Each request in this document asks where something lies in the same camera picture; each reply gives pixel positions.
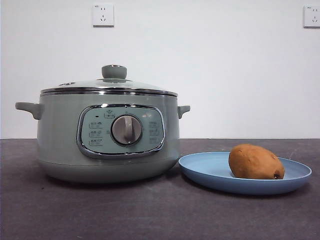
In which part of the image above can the glass lid with green knob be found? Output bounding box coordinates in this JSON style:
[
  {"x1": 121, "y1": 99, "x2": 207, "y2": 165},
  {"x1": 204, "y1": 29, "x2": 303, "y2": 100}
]
[{"x1": 40, "y1": 64, "x2": 179, "y2": 97}]

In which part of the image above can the brown potato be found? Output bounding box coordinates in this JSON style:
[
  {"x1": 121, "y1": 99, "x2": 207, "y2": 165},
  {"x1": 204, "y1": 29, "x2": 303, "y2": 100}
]
[{"x1": 228, "y1": 143, "x2": 286, "y2": 181}]

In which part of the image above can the blue round plate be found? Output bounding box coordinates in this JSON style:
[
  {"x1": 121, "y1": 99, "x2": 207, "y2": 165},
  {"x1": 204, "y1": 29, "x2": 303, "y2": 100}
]
[{"x1": 178, "y1": 151, "x2": 313, "y2": 196}]

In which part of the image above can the pale green electric steamer pot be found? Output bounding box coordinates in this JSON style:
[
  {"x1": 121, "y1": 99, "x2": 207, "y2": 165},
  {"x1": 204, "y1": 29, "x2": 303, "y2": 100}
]
[{"x1": 14, "y1": 91, "x2": 191, "y2": 185}]

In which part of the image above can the white wall socket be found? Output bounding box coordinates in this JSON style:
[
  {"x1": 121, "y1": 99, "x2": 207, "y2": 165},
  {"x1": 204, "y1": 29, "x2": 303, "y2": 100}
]
[
  {"x1": 303, "y1": 5, "x2": 320, "y2": 28},
  {"x1": 92, "y1": 3, "x2": 115, "y2": 28}
]

